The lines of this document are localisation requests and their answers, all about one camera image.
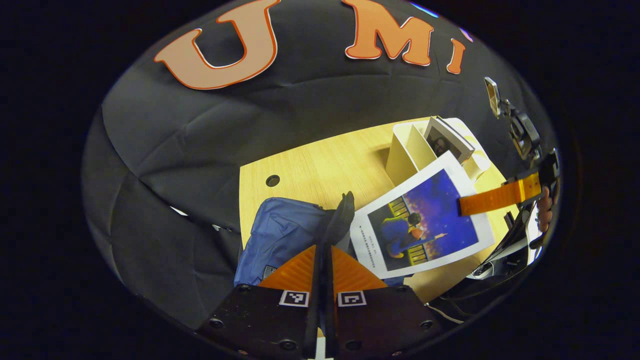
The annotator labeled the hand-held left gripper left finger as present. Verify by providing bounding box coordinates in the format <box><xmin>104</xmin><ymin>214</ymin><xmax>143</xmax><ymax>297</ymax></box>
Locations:
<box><xmin>196</xmin><ymin>245</ymin><xmax>321</xmax><ymax>360</ymax></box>

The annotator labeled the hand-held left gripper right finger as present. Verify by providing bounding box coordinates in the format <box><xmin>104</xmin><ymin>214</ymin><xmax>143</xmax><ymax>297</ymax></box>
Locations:
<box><xmin>325</xmin><ymin>245</ymin><xmax>444</xmax><ymax>360</ymax></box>

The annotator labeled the blue illustrated book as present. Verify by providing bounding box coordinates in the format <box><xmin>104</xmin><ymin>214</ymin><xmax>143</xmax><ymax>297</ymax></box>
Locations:
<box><xmin>350</xmin><ymin>151</ymin><xmax>496</xmax><ymax>280</ymax></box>

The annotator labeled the grey book with dark photo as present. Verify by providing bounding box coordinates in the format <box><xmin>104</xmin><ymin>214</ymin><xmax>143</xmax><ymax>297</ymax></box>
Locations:
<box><xmin>424</xmin><ymin>116</ymin><xmax>476</xmax><ymax>163</ymax></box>

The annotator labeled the blue schoolbag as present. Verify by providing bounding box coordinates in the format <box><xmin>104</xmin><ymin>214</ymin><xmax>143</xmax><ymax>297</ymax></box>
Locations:
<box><xmin>234</xmin><ymin>191</ymin><xmax>361</xmax><ymax>290</ymax></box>

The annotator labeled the white bookshelf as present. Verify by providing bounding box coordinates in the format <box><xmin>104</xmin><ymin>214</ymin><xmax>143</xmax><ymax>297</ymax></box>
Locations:
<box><xmin>385</xmin><ymin>117</ymin><xmax>493</xmax><ymax>188</ymax></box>

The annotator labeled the grey metal stand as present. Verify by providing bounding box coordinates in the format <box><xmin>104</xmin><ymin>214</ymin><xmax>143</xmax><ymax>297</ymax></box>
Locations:
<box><xmin>471</xmin><ymin>237</ymin><xmax>530</xmax><ymax>279</ymax></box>

